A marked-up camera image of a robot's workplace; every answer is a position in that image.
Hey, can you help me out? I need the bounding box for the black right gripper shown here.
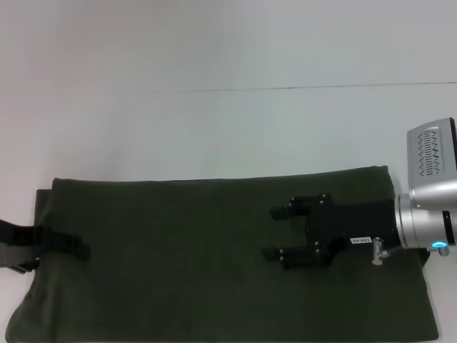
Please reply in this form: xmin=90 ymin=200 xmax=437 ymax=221
xmin=262 ymin=192 xmax=401 ymax=272

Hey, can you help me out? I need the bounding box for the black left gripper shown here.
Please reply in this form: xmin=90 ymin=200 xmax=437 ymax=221
xmin=0 ymin=219 xmax=91 ymax=275

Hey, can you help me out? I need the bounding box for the dark green FREE! t-shirt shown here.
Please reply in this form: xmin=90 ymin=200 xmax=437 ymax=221
xmin=6 ymin=164 xmax=441 ymax=343

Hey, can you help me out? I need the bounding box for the silver right gripper cable connector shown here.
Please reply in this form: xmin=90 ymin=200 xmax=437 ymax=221
xmin=370 ymin=236 xmax=385 ymax=267

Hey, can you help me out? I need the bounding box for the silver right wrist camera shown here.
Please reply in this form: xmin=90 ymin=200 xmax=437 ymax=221
xmin=406 ymin=116 xmax=457 ymax=210

